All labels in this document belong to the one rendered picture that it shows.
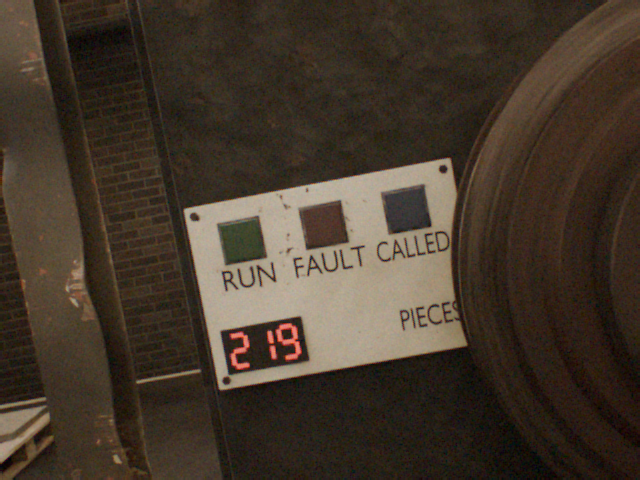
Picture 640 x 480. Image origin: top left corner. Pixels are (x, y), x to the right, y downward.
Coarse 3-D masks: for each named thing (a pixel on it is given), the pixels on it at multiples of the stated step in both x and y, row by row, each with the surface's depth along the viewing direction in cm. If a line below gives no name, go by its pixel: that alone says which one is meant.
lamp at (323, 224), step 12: (336, 204) 83; (312, 216) 83; (324, 216) 83; (336, 216) 83; (312, 228) 84; (324, 228) 83; (336, 228) 83; (312, 240) 84; (324, 240) 84; (336, 240) 84
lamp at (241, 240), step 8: (232, 224) 84; (240, 224) 84; (248, 224) 84; (256, 224) 84; (224, 232) 84; (232, 232) 84; (240, 232) 84; (248, 232) 84; (256, 232) 84; (224, 240) 84; (232, 240) 84; (240, 240) 84; (248, 240) 84; (256, 240) 84; (224, 248) 84; (232, 248) 84; (240, 248) 84; (248, 248) 84; (256, 248) 84; (232, 256) 84; (240, 256) 84; (248, 256) 84; (256, 256) 84
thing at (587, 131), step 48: (624, 48) 67; (576, 96) 67; (624, 96) 66; (576, 144) 67; (624, 144) 65; (528, 192) 68; (576, 192) 66; (528, 240) 68; (576, 240) 66; (528, 288) 68; (576, 288) 66; (528, 336) 69; (576, 336) 66; (576, 384) 69; (624, 384) 67; (576, 432) 69; (624, 432) 68
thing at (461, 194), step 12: (516, 84) 76; (504, 96) 76; (492, 120) 76; (480, 132) 76; (480, 144) 76; (468, 168) 76; (468, 180) 76; (456, 204) 77; (456, 216) 77; (456, 228) 77; (456, 240) 77; (456, 252) 77; (456, 264) 77; (456, 276) 77; (456, 288) 77; (456, 300) 77; (468, 336) 77; (480, 372) 78
